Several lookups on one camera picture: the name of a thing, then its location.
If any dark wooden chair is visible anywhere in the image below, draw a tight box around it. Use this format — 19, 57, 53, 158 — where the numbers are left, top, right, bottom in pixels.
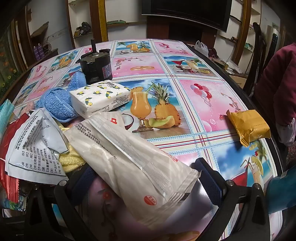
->
242, 22, 281, 95

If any flower wall mural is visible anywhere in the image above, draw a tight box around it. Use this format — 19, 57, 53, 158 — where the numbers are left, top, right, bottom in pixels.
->
0, 25, 23, 98

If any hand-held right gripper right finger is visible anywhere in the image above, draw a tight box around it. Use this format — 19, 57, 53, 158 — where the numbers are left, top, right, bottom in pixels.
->
190, 158, 271, 241

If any yellow snack packet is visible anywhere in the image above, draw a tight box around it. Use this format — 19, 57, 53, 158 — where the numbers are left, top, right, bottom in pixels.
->
226, 109, 271, 147

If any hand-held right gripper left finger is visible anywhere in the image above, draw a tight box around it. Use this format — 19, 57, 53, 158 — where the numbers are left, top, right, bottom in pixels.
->
25, 166, 102, 241

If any blue garment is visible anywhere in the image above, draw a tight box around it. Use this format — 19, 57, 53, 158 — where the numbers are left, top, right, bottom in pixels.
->
265, 169, 296, 214

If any black flat television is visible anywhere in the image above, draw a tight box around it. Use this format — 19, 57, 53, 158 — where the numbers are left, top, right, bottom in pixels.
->
142, 0, 232, 33

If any black electric motor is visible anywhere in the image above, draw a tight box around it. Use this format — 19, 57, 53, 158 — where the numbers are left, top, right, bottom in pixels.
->
76, 39, 113, 85

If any large white plastic packet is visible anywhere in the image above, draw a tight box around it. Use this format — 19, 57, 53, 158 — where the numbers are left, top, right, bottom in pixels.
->
63, 112, 201, 229

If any teal packet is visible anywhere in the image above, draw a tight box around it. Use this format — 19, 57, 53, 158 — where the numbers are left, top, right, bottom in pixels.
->
0, 100, 14, 137

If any dark tool pile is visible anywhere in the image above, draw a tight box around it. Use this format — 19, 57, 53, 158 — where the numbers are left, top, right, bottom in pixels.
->
74, 22, 93, 37

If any blue fluffy towel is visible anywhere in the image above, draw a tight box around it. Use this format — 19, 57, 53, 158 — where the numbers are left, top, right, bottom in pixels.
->
35, 71, 87, 123

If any pale yellow cloth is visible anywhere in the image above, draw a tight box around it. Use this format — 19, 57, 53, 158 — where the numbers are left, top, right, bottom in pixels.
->
57, 125, 88, 173

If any white plastic bag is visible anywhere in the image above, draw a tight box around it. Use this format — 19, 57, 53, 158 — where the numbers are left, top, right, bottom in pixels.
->
194, 40, 210, 56

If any lemon print tissue pack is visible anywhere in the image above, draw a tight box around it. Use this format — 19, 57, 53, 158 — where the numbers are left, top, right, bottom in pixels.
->
69, 80, 132, 118

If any wooden side cabinet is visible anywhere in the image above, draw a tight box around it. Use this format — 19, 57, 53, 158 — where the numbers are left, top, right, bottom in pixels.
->
23, 47, 59, 67

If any white printed medicine sachet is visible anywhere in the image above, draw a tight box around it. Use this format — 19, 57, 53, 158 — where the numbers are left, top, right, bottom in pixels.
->
5, 109, 75, 180

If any person in maroon sleeve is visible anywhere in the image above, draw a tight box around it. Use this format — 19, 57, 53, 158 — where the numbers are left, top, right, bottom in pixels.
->
253, 43, 296, 147

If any red packet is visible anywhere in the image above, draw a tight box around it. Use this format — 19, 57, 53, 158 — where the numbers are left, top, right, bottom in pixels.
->
0, 113, 30, 202

